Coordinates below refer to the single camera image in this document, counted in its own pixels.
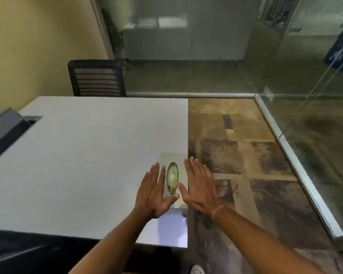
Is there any person's left hand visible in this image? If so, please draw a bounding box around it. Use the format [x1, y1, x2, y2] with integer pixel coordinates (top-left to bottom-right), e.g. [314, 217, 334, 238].
[134, 163, 180, 220]

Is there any black slatted office chair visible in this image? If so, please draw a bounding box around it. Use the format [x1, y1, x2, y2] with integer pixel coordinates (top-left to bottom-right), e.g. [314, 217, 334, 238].
[68, 59, 127, 97]

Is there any white cabinet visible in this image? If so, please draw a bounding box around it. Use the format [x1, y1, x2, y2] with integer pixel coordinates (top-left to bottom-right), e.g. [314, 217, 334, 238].
[122, 14, 190, 61]

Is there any green potted plant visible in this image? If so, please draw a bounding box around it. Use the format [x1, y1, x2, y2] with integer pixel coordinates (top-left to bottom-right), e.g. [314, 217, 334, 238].
[101, 8, 130, 64]

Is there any person's right forearm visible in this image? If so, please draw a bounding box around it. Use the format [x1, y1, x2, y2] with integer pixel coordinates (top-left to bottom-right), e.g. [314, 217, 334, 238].
[212, 206, 318, 274]

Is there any person's left forearm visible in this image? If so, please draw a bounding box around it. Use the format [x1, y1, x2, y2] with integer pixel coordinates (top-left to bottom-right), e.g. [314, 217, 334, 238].
[69, 209, 156, 274]

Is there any blue patterned panel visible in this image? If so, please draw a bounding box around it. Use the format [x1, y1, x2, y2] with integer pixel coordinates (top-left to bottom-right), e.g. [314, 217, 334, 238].
[324, 22, 343, 75]

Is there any person's right hand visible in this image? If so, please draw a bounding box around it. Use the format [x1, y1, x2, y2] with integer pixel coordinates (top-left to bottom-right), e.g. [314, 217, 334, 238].
[177, 157, 226, 218]

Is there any grey table cable box lid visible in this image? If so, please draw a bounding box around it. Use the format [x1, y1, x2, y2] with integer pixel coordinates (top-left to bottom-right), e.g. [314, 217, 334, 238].
[0, 108, 43, 167]

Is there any thin thread wristband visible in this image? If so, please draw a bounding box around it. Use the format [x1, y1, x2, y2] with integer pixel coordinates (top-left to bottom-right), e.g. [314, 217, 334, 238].
[212, 205, 227, 221]

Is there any green oval glass object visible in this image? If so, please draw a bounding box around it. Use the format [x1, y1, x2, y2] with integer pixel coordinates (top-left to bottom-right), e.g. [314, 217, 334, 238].
[166, 162, 180, 196]

